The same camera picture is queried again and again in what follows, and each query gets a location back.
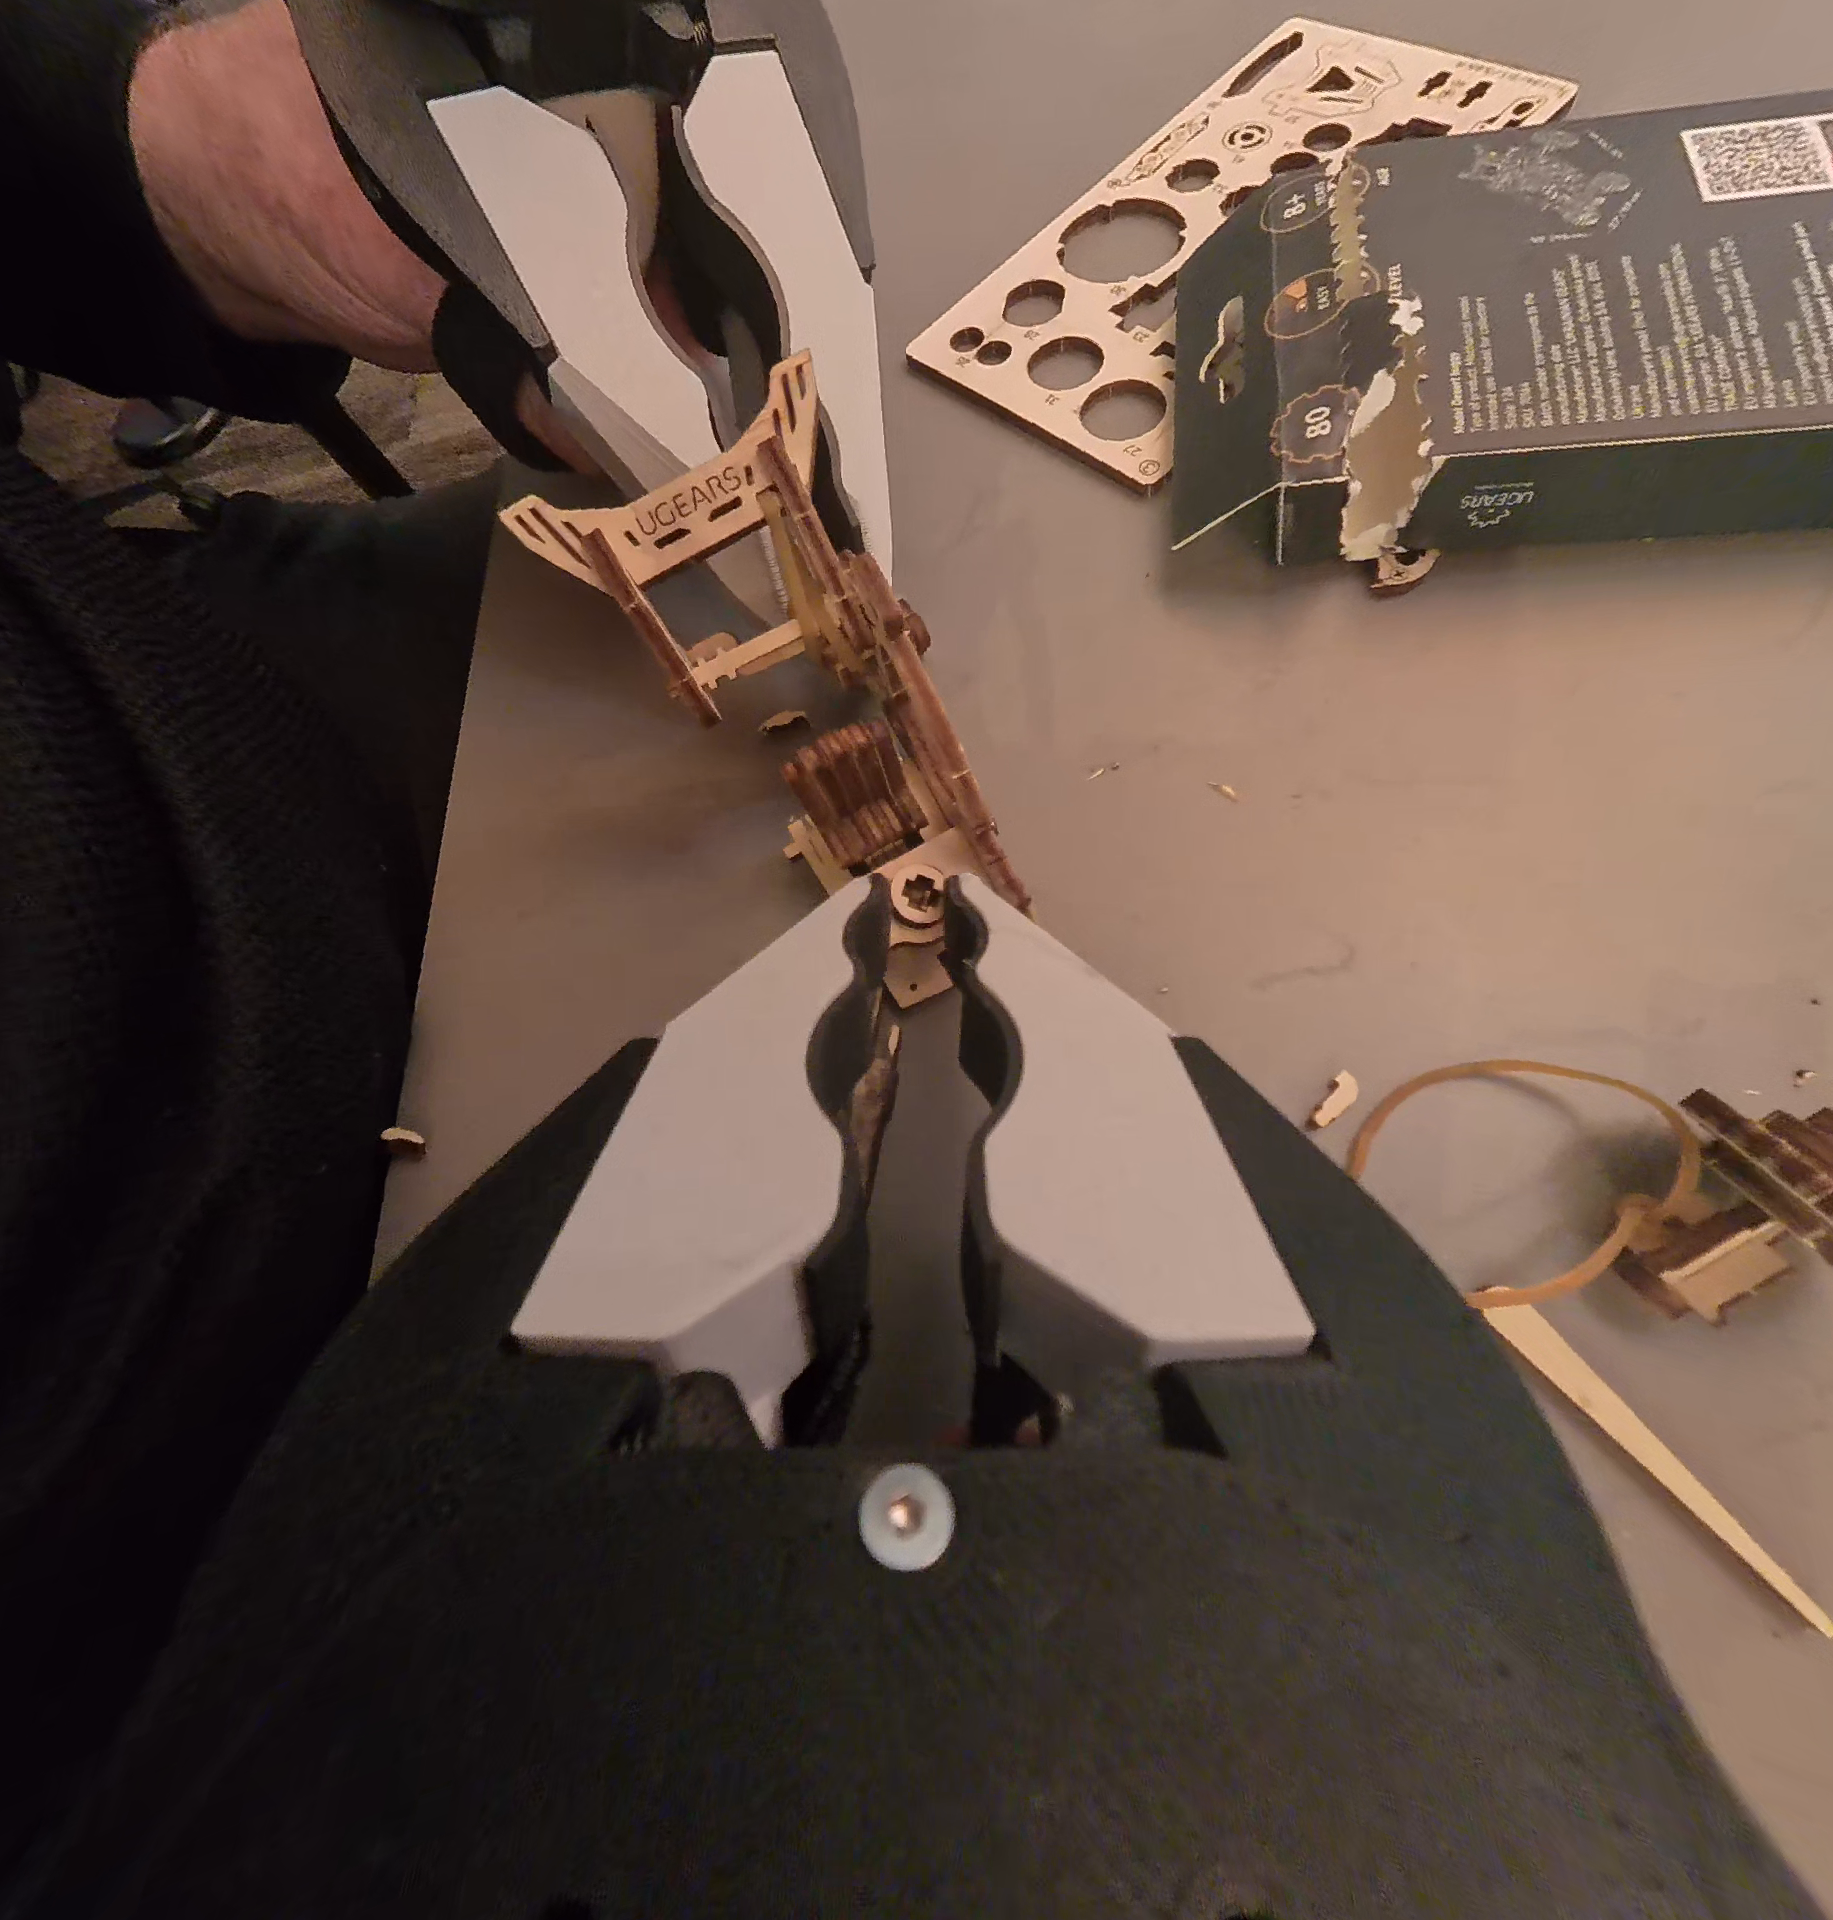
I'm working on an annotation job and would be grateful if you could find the person's dark clothing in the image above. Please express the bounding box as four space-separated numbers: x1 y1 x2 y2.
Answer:
0 343 498 1801

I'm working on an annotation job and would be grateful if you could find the wooden buggy model assembly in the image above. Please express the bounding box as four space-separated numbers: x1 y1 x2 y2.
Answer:
498 347 1039 1008

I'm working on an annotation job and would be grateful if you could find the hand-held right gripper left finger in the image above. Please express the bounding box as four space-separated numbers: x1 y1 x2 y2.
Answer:
509 875 891 1447

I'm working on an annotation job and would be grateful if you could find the black cardboard box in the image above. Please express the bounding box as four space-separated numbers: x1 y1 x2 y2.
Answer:
1169 96 1833 570

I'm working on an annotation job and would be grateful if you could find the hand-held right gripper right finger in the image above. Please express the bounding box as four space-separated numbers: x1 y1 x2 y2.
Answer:
950 875 1320 1447

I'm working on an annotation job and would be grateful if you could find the person's left hand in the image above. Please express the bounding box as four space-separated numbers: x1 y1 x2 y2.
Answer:
132 17 607 477

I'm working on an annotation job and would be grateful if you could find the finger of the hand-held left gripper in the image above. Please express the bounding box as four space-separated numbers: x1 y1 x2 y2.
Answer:
425 85 781 639
672 42 898 584

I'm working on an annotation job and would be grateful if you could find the laser-cut plywood part sheet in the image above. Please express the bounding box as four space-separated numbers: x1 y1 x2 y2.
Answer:
905 17 1582 494

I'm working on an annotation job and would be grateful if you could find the pointed pale wooden stick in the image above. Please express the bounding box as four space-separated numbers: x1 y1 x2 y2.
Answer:
1472 1285 1833 1639

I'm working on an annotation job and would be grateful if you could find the tan rubber band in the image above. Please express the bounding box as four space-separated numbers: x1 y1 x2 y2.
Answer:
1349 1056 1712 1307

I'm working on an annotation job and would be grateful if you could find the person's left forearm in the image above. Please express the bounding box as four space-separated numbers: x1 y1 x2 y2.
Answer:
0 0 168 378

